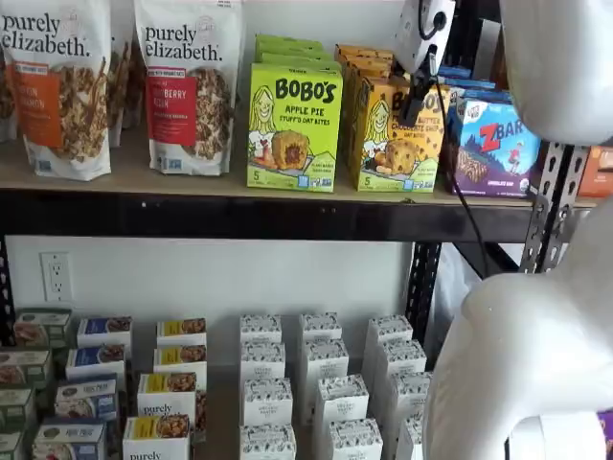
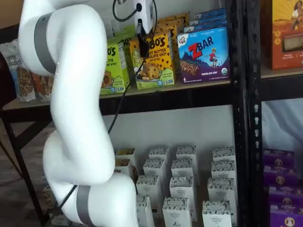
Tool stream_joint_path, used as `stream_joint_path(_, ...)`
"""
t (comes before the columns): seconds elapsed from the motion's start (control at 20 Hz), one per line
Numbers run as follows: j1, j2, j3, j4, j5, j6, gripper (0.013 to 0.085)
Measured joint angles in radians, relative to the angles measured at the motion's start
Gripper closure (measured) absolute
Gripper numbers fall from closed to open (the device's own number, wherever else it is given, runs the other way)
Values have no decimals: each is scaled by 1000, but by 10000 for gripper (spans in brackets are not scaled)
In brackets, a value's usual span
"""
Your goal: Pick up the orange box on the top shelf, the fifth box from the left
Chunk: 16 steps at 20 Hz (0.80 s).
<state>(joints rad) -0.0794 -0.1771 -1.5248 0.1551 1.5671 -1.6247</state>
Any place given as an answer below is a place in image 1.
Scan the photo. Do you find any blue purple Zbar box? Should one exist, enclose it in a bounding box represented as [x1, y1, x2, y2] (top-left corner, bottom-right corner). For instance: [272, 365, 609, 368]
[438, 65, 474, 81]
[447, 87, 510, 103]
[451, 97, 544, 197]
[443, 76, 498, 92]

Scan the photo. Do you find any white granola bag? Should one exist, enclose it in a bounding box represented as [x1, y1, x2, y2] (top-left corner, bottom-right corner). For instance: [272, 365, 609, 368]
[123, 28, 148, 131]
[0, 47, 20, 144]

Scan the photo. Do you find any purple snack box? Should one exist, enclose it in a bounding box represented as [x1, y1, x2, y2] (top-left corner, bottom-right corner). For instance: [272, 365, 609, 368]
[597, 409, 613, 460]

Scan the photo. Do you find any blue oatmeal box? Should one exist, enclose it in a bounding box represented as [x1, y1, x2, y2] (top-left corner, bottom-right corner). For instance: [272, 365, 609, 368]
[55, 378, 120, 424]
[65, 343, 128, 380]
[32, 421, 109, 460]
[77, 314, 133, 349]

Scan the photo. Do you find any green Bobo's apple pie box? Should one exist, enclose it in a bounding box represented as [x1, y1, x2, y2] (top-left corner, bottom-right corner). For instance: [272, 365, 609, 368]
[257, 52, 337, 66]
[253, 34, 325, 50]
[246, 61, 344, 194]
[255, 45, 332, 57]

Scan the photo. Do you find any black cable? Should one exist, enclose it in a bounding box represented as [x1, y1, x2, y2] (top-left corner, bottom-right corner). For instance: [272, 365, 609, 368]
[416, 0, 490, 282]

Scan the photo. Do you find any orange Bobo's peanut butter box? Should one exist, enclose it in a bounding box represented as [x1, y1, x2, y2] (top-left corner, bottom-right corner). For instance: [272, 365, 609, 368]
[334, 44, 395, 60]
[347, 61, 412, 85]
[341, 52, 399, 69]
[353, 74, 451, 194]

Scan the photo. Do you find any granola bag red label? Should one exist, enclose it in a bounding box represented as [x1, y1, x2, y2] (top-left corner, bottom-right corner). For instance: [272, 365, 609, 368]
[132, 0, 246, 176]

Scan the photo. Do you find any large orange snack box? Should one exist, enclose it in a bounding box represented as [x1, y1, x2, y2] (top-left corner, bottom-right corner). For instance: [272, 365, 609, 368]
[577, 145, 613, 197]

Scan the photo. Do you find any granola bag orange label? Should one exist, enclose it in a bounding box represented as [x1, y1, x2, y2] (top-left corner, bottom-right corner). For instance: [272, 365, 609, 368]
[0, 0, 114, 182]

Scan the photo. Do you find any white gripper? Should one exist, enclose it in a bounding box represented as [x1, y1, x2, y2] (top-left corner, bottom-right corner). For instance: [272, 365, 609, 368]
[392, 0, 456, 123]

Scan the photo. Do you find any yellow white granola box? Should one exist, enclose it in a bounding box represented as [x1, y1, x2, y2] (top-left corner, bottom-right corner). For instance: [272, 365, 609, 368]
[137, 372, 199, 419]
[123, 415, 193, 460]
[152, 344, 208, 378]
[156, 317, 208, 348]

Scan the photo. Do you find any white patterned pantry box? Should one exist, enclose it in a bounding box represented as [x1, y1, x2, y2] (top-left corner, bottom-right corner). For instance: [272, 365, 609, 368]
[366, 314, 415, 347]
[300, 313, 343, 342]
[397, 415, 425, 460]
[242, 378, 294, 427]
[239, 340, 287, 382]
[377, 338, 428, 378]
[390, 371, 433, 419]
[238, 314, 284, 344]
[314, 375, 371, 426]
[304, 338, 351, 384]
[328, 419, 384, 460]
[238, 424, 297, 460]

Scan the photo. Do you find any green oatmeal box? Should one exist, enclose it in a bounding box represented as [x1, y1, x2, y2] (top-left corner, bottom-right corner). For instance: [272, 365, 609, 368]
[13, 308, 73, 350]
[0, 349, 54, 390]
[0, 429, 26, 460]
[0, 387, 37, 432]

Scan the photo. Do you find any white wall outlet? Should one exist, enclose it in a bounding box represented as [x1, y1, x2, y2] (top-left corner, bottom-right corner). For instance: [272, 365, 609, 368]
[39, 251, 75, 303]

